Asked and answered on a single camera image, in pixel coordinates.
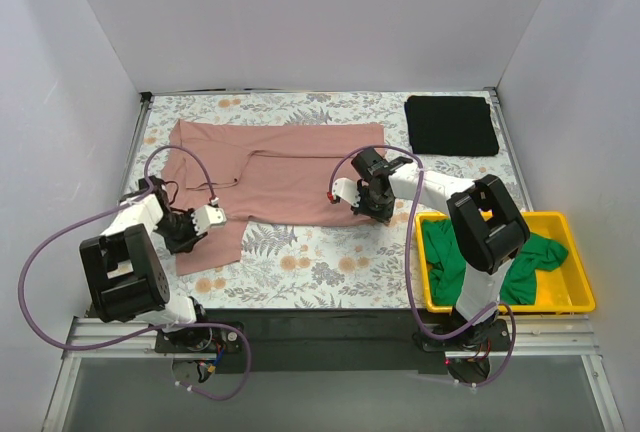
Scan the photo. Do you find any pink t shirt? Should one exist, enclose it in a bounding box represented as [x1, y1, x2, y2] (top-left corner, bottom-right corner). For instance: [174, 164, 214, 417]
[162, 120, 384, 276]

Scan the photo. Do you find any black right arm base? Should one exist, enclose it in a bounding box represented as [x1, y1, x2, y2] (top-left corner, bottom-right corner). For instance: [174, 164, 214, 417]
[412, 319, 511, 353]

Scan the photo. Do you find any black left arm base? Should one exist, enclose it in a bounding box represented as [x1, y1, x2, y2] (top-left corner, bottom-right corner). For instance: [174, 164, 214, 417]
[154, 321, 244, 354]

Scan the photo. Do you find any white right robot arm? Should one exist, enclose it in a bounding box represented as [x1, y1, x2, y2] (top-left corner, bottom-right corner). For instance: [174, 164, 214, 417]
[328, 147, 530, 330]

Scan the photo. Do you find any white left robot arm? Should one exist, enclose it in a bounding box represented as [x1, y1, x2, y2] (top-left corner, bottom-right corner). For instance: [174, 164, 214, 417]
[79, 176, 207, 335]

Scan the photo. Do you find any floral patterned table mat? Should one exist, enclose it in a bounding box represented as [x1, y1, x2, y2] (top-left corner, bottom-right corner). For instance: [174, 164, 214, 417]
[94, 90, 531, 310]

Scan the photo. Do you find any folded black t shirt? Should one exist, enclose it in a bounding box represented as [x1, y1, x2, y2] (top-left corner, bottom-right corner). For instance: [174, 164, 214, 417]
[404, 95, 500, 157]

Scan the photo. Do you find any green t shirt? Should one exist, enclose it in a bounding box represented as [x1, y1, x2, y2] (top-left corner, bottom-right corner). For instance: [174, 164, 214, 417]
[421, 219, 569, 306]

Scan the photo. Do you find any yellow plastic bin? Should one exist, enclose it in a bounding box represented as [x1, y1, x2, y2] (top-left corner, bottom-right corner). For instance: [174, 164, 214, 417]
[415, 211, 595, 314]

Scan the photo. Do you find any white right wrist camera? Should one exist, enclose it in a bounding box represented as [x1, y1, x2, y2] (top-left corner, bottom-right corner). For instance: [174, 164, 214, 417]
[327, 178, 360, 207]

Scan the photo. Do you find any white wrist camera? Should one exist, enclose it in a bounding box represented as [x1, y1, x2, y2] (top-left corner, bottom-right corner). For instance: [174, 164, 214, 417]
[327, 178, 360, 207]
[191, 204, 227, 235]

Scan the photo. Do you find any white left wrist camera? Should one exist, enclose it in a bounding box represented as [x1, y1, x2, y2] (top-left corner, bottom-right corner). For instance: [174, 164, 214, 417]
[191, 204, 227, 235]

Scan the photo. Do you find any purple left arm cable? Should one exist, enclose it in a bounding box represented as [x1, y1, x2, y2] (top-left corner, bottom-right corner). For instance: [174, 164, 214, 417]
[18, 145, 253, 401]

